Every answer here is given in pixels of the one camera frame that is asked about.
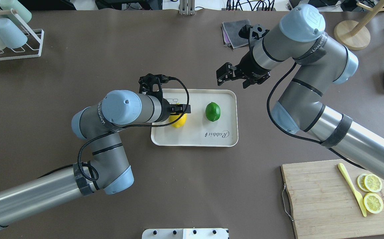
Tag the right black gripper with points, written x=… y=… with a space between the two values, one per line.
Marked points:
x=249 y=67

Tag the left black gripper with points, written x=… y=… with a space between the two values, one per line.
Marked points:
x=166 y=112

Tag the yellow lemon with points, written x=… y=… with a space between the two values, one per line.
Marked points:
x=180 y=122

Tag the green lime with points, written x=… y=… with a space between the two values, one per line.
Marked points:
x=212 y=111

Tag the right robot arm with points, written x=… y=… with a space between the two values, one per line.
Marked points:
x=323 y=61

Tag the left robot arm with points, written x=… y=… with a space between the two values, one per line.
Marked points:
x=109 y=169

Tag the cream rectangular tray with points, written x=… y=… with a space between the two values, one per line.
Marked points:
x=198 y=130

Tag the folded grey cloth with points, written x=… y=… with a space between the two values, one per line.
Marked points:
x=231 y=33

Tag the wooden mug tree stand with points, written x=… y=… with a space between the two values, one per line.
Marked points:
x=353 y=34

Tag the white control box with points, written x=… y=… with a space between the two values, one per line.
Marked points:
x=186 y=233

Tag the yellow plastic knife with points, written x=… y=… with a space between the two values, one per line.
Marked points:
x=355 y=192

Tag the hidden back lemon slice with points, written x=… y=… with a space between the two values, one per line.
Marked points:
x=360 y=182

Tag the upper front lemon slice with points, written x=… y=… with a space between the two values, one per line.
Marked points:
x=372 y=183

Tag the mint green cup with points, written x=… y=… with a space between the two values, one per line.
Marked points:
x=23 y=12

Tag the lower lemon slice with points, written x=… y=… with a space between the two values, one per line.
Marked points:
x=373 y=203

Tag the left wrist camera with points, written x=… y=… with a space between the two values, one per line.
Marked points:
x=151 y=85

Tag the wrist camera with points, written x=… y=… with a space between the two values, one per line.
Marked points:
x=253 y=34
x=151 y=85

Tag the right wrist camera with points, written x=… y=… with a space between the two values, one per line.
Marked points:
x=253 y=34

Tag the metal bracket post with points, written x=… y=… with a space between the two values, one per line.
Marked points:
x=187 y=7

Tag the white wire cup rack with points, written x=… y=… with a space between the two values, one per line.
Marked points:
x=33 y=47

